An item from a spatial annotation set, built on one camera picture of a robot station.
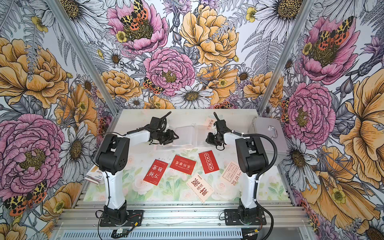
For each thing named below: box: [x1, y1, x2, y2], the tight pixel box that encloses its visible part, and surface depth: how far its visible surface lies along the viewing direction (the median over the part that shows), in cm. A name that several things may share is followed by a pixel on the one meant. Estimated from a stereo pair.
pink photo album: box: [155, 125, 213, 150], surface depth 103 cm
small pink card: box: [206, 117, 215, 130], surface depth 118 cm
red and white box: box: [84, 164, 104, 185], surface depth 85 cm
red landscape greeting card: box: [169, 154, 197, 175], surface depth 94 cm
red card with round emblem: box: [198, 150, 220, 174], surface depth 96 cm
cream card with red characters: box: [185, 173, 215, 203], surface depth 86 cm
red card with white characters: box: [143, 159, 169, 186], surface depth 91 cm
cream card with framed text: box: [220, 161, 243, 186], surface depth 91 cm
